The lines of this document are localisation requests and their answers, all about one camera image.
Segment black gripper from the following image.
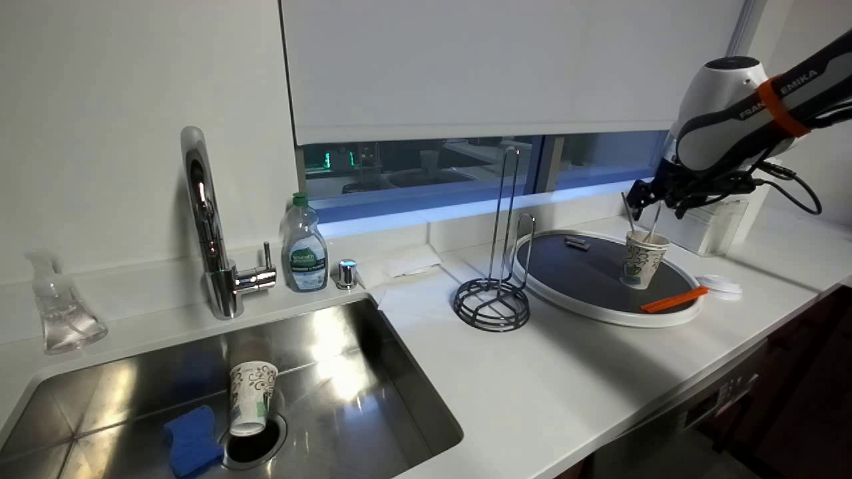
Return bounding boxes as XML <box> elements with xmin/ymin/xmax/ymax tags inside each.
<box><xmin>624</xmin><ymin>156</ymin><xmax>725</xmax><ymax>224</ymax></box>

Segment round black tray white rim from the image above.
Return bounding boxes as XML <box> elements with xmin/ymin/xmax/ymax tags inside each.
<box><xmin>510</xmin><ymin>228</ymin><xmax>707</xmax><ymax>330</ymax></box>

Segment patterned paper cup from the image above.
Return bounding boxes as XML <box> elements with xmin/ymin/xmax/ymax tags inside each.
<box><xmin>226</xmin><ymin>355</ymin><xmax>283</xmax><ymax>441</ymax></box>
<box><xmin>619</xmin><ymin>228</ymin><xmax>669</xmax><ymax>296</ymax></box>

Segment white napkin holder box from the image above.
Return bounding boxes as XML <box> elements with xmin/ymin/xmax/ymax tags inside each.
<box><xmin>697</xmin><ymin>188</ymin><xmax>771</xmax><ymax>257</ymax></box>

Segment white roller blind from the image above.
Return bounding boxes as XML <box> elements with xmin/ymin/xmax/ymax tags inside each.
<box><xmin>279</xmin><ymin>0</ymin><xmax>752</xmax><ymax>149</ymax></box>

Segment window pane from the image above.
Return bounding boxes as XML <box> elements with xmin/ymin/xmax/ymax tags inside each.
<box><xmin>298</xmin><ymin>129</ymin><xmax>671</xmax><ymax>226</ymax></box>

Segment dark cabinet front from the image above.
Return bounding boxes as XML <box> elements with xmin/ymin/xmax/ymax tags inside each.
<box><xmin>558</xmin><ymin>284</ymin><xmax>852</xmax><ymax>479</ymax></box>

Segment small metal sink stopper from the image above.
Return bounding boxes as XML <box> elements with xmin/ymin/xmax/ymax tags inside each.
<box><xmin>331</xmin><ymin>254</ymin><xmax>363</xmax><ymax>293</ymax></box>

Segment steel kitchen sink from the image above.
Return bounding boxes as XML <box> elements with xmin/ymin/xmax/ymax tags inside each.
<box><xmin>0</xmin><ymin>296</ymin><xmax>467</xmax><ymax>479</ymax></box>

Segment green dish soap bottle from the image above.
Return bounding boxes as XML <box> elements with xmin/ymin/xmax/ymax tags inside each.
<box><xmin>279</xmin><ymin>188</ymin><xmax>333</xmax><ymax>296</ymax></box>

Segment chrome faucet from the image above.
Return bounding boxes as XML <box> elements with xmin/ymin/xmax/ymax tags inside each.
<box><xmin>178</xmin><ymin>123</ymin><xmax>279</xmax><ymax>322</ymax></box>

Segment blue sponge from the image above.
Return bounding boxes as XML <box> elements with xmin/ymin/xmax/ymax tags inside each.
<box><xmin>163</xmin><ymin>402</ymin><xmax>226</xmax><ymax>479</ymax></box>

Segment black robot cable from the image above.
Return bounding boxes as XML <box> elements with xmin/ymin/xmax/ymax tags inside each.
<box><xmin>752</xmin><ymin>156</ymin><xmax>826</xmax><ymax>218</ymax></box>

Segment orange cable strap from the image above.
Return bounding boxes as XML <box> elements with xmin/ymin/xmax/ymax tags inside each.
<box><xmin>757</xmin><ymin>76</ymin><xmax>813</xmax><ymax>141</ymax></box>

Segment black wire paper towel holder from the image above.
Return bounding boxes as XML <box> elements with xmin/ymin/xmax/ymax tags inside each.
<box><xmin>450</xmin><ymin>141</ymin><xmax>538</xmax><ymax>335</ymax></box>

